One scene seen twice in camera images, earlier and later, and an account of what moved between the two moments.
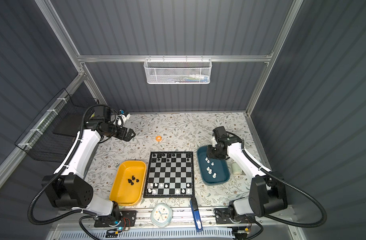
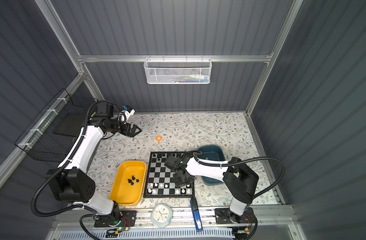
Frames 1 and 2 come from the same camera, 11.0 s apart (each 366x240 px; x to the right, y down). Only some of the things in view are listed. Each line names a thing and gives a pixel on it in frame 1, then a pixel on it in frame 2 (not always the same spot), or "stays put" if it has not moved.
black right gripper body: x=213 y=152 → x=179 y=181
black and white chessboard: x=170 y=174 stays put
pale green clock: x=161 y=215 stays put
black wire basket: x=50 y=137 stays put
